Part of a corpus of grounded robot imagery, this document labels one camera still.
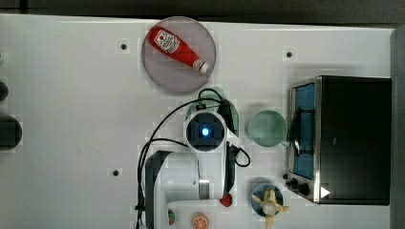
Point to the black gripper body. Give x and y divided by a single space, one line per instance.
225 110

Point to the mint green strainer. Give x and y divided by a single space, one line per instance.
210 100

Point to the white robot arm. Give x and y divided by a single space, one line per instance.
205 170

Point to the mint green cup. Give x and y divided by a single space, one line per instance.
267 128

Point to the small red toy strawberry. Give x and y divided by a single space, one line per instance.
226 201

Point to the red ketchup bottle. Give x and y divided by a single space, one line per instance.
174 47

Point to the small blue plate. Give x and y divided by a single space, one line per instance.
259 192

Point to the toy orange slice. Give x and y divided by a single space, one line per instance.
200 221

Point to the large red toy strawberry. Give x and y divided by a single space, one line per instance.
171 216

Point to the black toaster oven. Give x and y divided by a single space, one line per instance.
339 140

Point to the large black pot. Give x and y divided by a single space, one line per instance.
10 132

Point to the small black pot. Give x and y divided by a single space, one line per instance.
4 91

